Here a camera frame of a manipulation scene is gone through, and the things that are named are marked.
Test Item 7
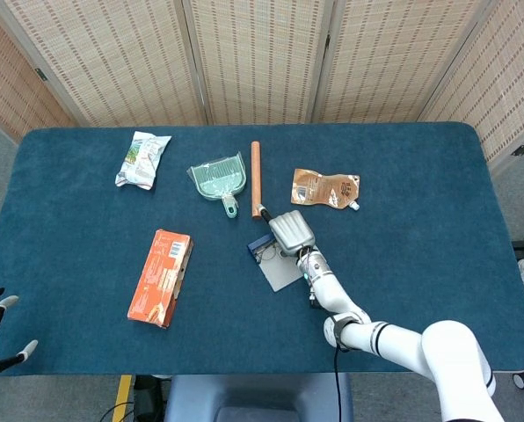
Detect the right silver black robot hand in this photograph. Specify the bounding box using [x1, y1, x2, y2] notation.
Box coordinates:
[255, 204, 317, 257]

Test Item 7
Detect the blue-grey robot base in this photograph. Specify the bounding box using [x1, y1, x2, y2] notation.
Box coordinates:
[163, 373, 354, 422]

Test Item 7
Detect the brown spout pouch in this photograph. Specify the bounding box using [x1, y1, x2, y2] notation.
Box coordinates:
[290, 168, 361, 212]

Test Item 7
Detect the orange wooden rolling pin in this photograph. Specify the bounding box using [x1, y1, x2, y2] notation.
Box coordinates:
[250, 141, 264, 221]

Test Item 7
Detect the green plastic dustpan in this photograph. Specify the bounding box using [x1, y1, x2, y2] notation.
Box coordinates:
[186, 157, 248, 220]

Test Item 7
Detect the orange cardboard box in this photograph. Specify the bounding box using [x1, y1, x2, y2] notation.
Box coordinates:
[127, 228, 195, 330]

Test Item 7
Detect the blue table carpet cover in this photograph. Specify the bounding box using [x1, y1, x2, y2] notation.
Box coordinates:
[0, 121, 524, 377]

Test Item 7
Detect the white snack bag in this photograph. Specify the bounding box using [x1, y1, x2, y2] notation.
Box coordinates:
[114, 130, 173, 191]

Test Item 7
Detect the woven folding screen panel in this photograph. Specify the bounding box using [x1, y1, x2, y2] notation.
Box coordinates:
[312, 0, 496, 124]
[419, 0, 524, 175]
[0, 0, 76, 142]
[182, 0, 333, 127]
[0, 0, 208, 128]

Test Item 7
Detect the thin black floor cable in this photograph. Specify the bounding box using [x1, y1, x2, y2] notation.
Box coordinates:
[98, 402, 135, 422]

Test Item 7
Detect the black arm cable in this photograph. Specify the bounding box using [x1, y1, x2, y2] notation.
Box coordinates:
[333, 346, 344, 422]

